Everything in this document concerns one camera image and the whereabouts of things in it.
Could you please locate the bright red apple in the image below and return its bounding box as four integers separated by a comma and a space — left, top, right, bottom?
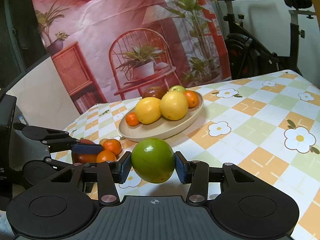
72, 139, 98, 164

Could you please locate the orange tangerine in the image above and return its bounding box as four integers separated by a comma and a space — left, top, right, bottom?
125, 112, 140, 126
96, 150, 117, 163
184, 90, 199, 108
102, 139, 122, 156

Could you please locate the yellow lemon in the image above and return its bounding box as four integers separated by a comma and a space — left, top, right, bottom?
135, 97, 162, 125
160, 91, 189, 121

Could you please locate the small green apple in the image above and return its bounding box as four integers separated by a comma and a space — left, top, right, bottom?
169, 85, 186, 93

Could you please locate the dark red apple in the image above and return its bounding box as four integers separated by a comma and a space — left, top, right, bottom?
142, 86, 167, 99

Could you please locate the beige round plate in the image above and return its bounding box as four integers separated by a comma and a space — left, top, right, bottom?
118, 92, 204, 142

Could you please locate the checkered floral tablecloth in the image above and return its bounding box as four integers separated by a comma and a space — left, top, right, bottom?
53, 69, 320, 240

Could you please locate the dark window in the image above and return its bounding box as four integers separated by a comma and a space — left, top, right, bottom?
1, 0, 49, 89

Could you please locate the pink printed backdrop cloth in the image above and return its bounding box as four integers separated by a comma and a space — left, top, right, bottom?
32, 0, 231, 113

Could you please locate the black exercise bike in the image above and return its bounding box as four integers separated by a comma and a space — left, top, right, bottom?
212, 0, 316, 80

